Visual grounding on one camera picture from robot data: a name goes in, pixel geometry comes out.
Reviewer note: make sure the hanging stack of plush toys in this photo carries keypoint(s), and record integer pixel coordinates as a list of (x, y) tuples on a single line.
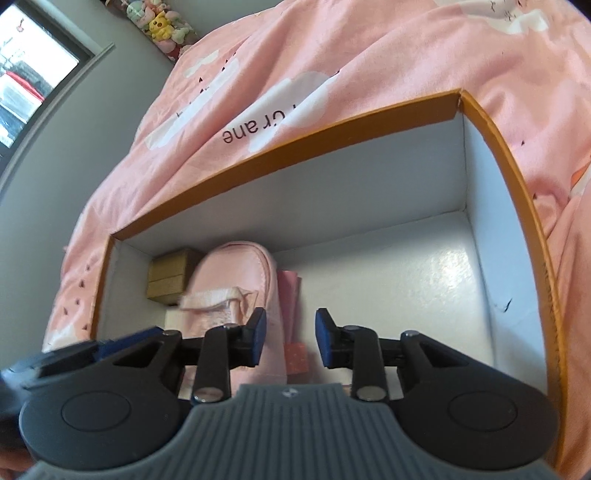
[(159, 23)]

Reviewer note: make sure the pink paper packet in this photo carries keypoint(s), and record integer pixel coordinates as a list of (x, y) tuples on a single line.
[(290, 300)]

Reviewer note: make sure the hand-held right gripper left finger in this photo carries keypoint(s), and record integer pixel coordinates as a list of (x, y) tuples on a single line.
[(258, 337)]

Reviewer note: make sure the small salmon dotted card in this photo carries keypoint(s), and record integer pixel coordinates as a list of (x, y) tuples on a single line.
[(296, 360)]

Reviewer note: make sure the pink cloud print blanket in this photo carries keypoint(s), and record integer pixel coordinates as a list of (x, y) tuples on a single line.
[(369, 60)]

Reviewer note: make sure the pink fabric pouch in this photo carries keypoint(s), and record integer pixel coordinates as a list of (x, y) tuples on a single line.
[(231, 272)]

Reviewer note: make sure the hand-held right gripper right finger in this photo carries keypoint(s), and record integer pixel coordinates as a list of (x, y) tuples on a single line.
[(325, 339)]

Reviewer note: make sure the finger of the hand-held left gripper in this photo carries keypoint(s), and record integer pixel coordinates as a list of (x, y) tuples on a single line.
[(124, 344)]

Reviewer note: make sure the orange cardboard box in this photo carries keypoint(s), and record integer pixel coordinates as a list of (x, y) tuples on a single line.
[(415, 277)]

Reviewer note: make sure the gold cardboard box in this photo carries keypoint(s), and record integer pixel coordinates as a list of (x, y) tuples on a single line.
[(171, 277)]

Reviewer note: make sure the window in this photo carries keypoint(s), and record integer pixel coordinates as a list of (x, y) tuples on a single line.
[(32, 74)]

